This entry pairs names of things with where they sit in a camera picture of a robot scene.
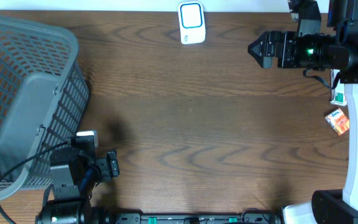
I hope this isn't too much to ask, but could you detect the orange small box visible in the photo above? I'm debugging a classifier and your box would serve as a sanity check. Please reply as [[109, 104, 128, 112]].
[[324, 108, 350, 136]]

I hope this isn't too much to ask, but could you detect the white barcode scanner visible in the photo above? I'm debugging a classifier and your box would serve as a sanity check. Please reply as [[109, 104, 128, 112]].
[[178, 1, 206, 45]]

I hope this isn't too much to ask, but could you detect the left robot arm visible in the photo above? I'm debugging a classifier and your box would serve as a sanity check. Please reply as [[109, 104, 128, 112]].
[[35, 146, 120, 224]]

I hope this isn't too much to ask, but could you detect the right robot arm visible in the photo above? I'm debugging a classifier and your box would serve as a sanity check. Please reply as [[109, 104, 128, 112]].
[[247, 0, 358, 223]]

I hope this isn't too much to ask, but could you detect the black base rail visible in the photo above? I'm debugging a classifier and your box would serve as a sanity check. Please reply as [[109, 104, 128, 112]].
[[115, 210, 283, 224]]

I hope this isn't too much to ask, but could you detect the grey plastic basket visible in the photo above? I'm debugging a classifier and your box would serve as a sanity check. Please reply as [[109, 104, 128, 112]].
[[0, 16, 90, 199]]

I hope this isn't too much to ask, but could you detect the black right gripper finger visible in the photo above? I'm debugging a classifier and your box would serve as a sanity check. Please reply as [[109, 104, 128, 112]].
[[248, 32, 267, 53], [248, 50, 273, 68]]

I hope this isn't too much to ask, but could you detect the white Panadol box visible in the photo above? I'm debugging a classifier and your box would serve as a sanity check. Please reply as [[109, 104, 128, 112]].
[[330, 69, 347, 106]]

